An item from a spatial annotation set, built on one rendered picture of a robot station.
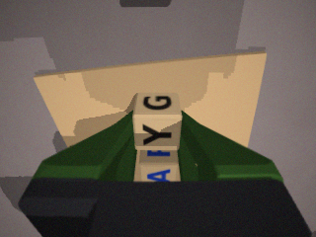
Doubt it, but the tan flat mat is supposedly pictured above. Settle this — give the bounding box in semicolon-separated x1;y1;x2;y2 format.
34;51;267;147

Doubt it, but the tan letter block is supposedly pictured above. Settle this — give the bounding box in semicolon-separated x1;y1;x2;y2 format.
139;150;179;181
132;93;182;150

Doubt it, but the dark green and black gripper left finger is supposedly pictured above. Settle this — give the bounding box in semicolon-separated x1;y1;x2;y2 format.
32;111;137;181

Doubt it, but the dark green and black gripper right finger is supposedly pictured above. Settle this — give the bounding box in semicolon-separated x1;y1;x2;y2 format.
177;110;283;182

